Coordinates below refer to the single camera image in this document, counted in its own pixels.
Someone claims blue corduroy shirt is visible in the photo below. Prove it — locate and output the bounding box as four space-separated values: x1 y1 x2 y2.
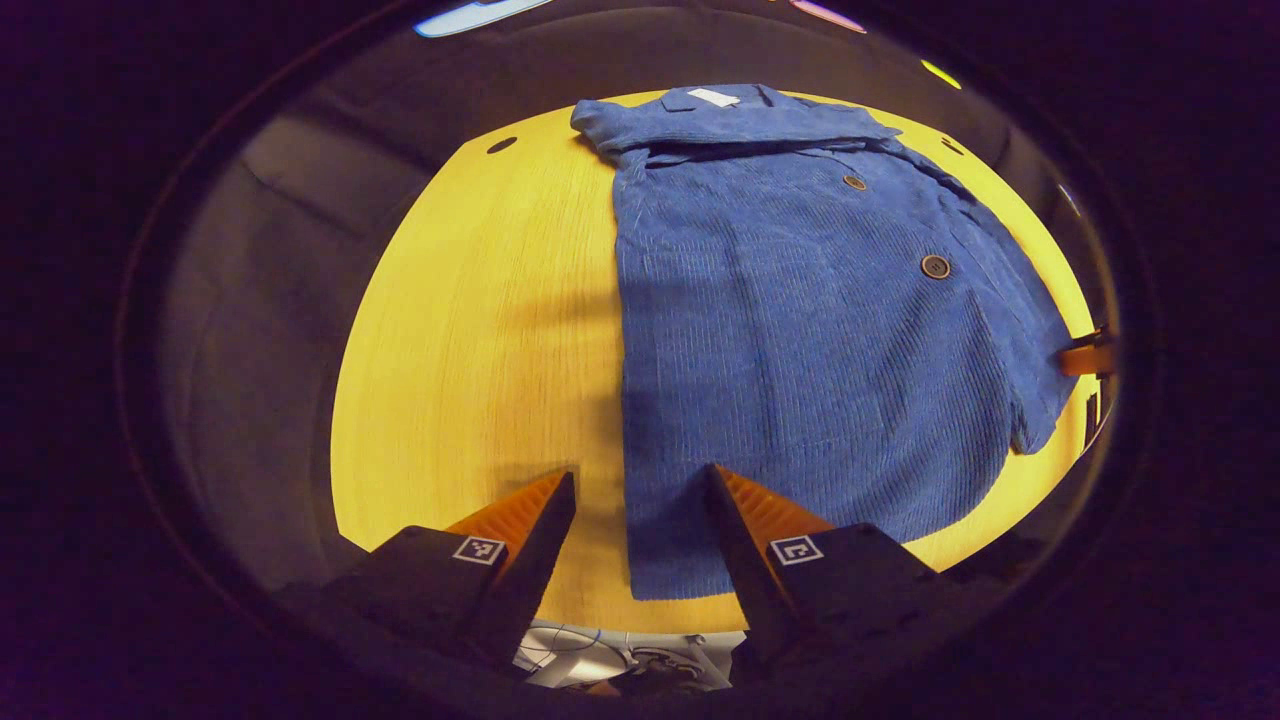
570 84 1081 601

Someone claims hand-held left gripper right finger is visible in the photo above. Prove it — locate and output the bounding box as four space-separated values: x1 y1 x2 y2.
705 463 1001 669

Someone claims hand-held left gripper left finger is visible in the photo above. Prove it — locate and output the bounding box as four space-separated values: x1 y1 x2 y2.
275 470 579 671

